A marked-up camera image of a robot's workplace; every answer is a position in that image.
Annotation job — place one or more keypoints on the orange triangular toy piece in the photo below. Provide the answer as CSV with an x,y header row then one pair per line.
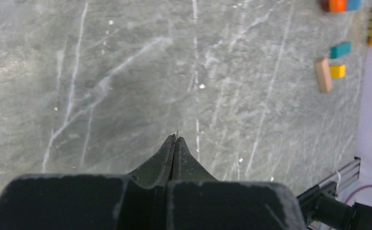
x,y
335,6

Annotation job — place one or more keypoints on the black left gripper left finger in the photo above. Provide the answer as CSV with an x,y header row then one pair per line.
x,y
134,201

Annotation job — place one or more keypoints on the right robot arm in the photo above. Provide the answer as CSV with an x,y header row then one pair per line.
x,y
319,204

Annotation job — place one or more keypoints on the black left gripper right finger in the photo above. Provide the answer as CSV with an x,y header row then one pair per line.
x,y
217,205

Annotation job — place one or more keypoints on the teal toy brick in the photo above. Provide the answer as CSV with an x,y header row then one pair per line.
x,y
340,50

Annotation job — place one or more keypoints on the small yellow cube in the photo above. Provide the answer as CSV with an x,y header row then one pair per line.
x,y
337,71

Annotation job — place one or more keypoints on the wooden rectangular block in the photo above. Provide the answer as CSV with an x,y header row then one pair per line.
x,y
323,75

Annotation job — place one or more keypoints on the blue toy bricks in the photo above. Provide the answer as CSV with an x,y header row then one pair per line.
x,y
353,5

